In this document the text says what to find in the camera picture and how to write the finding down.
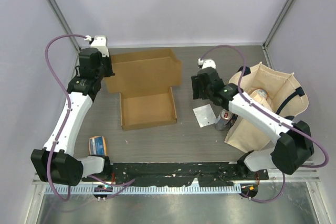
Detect silver red drink can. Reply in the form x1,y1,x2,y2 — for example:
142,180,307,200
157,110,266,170
215,109,233,131

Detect yellow sponge with blue label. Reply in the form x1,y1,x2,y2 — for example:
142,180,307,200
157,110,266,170
89,136,107,156

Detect clear plastic sachet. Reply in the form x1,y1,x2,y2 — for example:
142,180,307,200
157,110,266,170
193,104,216,127

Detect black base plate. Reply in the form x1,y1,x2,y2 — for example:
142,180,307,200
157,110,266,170
93,162,269,187

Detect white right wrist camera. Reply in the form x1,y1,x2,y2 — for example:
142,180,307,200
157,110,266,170
197,58,216,70

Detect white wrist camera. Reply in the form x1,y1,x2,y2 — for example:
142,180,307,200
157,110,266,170
84,35,110,57
197,58,216,70

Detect peach tube in bag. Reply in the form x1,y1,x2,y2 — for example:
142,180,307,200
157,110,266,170
249,89,272,110

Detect brown cardboard box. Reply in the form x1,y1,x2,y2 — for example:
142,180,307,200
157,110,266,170
105,48,182,131

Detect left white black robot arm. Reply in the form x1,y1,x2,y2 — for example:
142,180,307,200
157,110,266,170
30,46,114,186

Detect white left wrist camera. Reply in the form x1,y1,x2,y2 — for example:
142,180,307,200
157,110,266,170
84,35,110,57

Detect aluminium frame rail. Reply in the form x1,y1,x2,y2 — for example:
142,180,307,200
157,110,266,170
33,162,321,184

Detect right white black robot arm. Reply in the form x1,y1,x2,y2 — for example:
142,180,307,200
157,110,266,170
191,67,314,179

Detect perforated cable duct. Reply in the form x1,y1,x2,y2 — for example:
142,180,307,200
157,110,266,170
45,184,242,195

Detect beige canvas tote bag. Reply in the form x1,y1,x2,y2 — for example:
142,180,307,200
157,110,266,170
225,63,309,153

